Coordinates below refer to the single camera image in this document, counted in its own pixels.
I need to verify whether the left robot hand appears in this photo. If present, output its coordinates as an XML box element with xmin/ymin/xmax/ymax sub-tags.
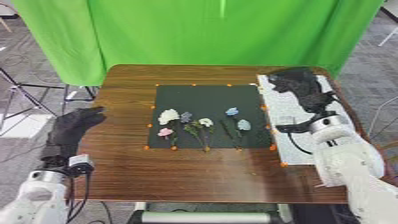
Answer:
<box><xmin>39</xmin><ymin>106</ymin><xmax>108</xmax><ymax>168</ymax></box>

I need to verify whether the pale grey bar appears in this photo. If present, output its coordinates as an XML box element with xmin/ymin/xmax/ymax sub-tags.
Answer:
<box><xmin>139</xmin><ymin>211</ymin><xmax>281</xmax><ymax>224</ymax></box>

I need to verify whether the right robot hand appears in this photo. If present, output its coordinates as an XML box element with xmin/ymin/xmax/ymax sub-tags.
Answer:
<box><xmin>265</xmin><ymin>67</ymin><xmax>339</xmax><ymax>116</ymax></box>

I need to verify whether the pale blue flower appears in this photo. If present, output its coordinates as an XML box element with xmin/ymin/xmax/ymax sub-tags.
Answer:
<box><xmin>235</xmin><ymin>118</ymin><xmax>254</xmax><ymax>150</ymax></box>

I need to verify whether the black cable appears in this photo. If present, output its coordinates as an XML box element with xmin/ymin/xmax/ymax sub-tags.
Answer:
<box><xmin>284</xmin><ymin>130</ymin><xmax>314</xmax><ymax>156</ymax></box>

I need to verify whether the dark mat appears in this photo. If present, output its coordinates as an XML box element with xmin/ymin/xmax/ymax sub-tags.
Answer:
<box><xmin>144</xmin><ymin>84</ymin><xmax>277</xmax><ymax>150</ymax></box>

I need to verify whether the green sprig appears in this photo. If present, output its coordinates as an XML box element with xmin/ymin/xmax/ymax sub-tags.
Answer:
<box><xmin>252</xmin><ymin>127</ymin><xmax>274</xmax><ymax>145</ymax></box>

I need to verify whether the white sheet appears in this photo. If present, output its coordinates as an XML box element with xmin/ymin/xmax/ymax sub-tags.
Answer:
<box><xmin>256</xmin><ymin>73</ymin><xmax>359</xmax><ymax>167</ymax></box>

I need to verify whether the pink flower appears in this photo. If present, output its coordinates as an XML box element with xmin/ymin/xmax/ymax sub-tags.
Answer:
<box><xmin>156</xmin><ymin>127</ymin><xmax>179</xmax><ymax>148</ymax></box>

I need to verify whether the purple flower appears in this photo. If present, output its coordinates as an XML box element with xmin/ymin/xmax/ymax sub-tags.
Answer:
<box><xmin>178</xmin><ymin>111</ymin><xmax>208</xmax><ymax>149</ymax></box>

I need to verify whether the black tripod stand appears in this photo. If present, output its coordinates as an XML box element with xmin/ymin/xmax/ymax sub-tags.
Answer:
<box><xmin>0</xmin><ymin>67</ymin><xmax>99</xmax><ymax>132</ymax></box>

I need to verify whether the large white flower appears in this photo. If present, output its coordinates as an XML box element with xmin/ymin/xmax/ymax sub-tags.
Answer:
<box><xmin>156</xmin><ymin>108</ymin><xmax>181</xmax><ymax>132</ymax></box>

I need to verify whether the small white flower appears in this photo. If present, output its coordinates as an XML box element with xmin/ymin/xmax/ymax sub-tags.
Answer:
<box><xmin>197</xmin><ymin>117</ymin><xmax>217</xmax><ymax>152</ymax></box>

